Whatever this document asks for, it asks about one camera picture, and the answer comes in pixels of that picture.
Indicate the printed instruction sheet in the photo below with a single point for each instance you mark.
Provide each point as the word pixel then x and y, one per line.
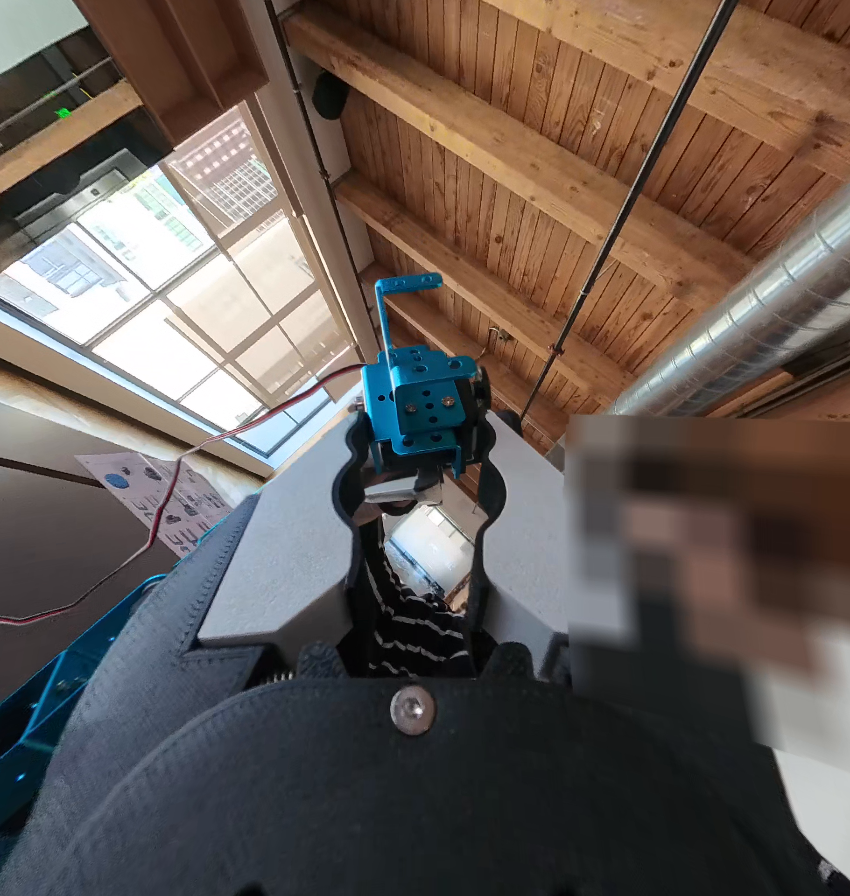
pixel 145 490

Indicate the thin black ceiling pipe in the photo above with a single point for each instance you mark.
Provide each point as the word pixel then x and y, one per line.
pixel 628 203

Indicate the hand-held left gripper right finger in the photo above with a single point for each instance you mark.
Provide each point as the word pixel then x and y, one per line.
pixel 530 546

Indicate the person's striped black shirt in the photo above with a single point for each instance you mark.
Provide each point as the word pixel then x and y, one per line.
pixel 411 630

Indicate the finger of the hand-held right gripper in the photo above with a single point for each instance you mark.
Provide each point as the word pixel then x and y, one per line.
pixel 397 493

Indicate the blue bracket with black servo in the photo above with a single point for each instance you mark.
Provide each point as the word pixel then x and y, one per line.
pixel 425 399

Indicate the person's white undershirt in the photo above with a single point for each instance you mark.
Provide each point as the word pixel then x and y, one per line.
pixel 838 805

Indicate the black ceiling speaker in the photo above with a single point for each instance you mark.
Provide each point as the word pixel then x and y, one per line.
pixel 330 94

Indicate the silver air duct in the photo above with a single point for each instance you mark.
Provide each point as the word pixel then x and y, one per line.
pixel 782 280

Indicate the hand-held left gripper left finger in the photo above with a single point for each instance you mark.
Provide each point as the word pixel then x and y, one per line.
pixel 278 560

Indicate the blue toy robot arm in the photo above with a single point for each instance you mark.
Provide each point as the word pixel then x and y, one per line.
pixel 40 700

